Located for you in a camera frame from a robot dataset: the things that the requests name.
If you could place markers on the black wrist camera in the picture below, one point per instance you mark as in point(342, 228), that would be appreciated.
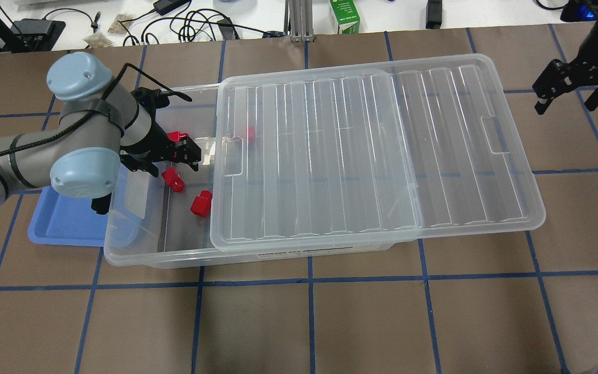
point(578, 11)
point(151, 98)

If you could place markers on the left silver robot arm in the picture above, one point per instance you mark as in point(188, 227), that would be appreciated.
point(102, 127)

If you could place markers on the black power adapter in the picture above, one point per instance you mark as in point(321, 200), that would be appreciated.
point(38, 34)
point(164, 7)

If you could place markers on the clear plastic storage box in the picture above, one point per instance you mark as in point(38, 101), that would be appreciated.
point(174, 218)

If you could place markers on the black box latch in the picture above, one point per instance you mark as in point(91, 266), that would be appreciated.
point(101, 205)

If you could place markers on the red toy block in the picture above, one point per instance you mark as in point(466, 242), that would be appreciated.
point(201, 205)

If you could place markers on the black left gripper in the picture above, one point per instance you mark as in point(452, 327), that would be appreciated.
point(157, 141)

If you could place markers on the clear plastic box lid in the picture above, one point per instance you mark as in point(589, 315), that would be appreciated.
point(462, 138)

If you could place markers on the aluminium frame post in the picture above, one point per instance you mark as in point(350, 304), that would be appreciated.
point(298, 21)

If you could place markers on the snack bag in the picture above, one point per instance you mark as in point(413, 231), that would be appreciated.
point(97, 40)
point(121, 25)

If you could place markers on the blue plastic tray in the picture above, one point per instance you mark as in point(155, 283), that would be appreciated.
point(64, 221)

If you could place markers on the green white carton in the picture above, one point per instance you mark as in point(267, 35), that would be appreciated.
point(345, 17)

